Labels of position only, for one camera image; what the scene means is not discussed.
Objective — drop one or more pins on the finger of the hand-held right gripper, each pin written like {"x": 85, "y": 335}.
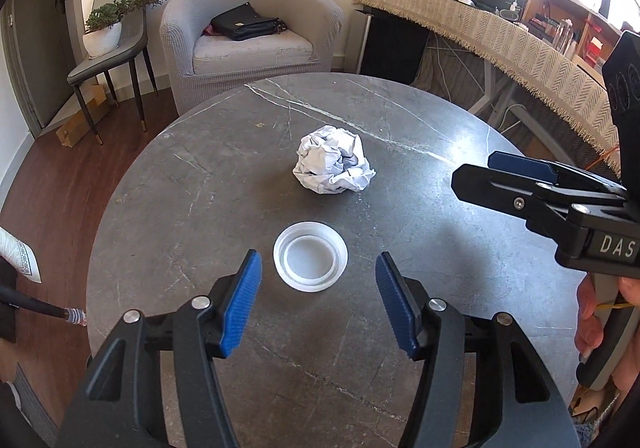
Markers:
{"x": 520, "y": 164}
{"x": 485, "y": 188}

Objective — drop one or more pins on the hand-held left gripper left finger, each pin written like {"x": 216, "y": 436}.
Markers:
{"x": 242, "y": 308}

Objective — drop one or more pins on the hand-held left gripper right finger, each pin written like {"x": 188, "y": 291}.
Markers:
{"x": 395, "y": 303}

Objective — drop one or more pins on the white plastic lid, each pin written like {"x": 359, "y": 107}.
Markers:
{"x": 310, "y": 258}

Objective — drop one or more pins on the white paper ball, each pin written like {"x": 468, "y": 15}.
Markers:
{"x": 330, "y": 162}

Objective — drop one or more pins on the person's right hand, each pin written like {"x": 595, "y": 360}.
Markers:
{"x": 587, "y": 323}

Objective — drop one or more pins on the desk with beige cloth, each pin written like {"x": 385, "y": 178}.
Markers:
{"x": 500, "y": 35}

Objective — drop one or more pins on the wooden desk shelf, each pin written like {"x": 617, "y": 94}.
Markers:
{"x": 565, "y": 17}

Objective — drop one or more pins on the black cabinet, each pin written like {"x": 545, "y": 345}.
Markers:
{"x": 392, "y": 50}

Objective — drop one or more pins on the black pole with striped tip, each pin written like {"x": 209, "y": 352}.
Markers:
{"x": 35, "y": 306}

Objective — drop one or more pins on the white patterned cloth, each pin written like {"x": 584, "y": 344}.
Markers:
{"x": 17, "y": 255}

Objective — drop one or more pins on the brown cardboard box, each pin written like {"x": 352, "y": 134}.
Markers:
{"x": 75, "y": 130}

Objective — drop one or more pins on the grey armchair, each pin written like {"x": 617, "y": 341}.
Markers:
{"x": 250, "y": 47}

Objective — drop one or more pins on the grey dining chair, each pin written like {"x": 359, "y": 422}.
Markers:
{"x": 100, "y": 70}

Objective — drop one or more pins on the black handbag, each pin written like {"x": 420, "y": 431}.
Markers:
{"x": 240, "y": 22}

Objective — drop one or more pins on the potted plant in white pot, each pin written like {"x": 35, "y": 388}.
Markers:
{"x": 102, "y": 40}

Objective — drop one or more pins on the dark door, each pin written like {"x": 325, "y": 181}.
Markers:
{"x": 35, "y": 52}

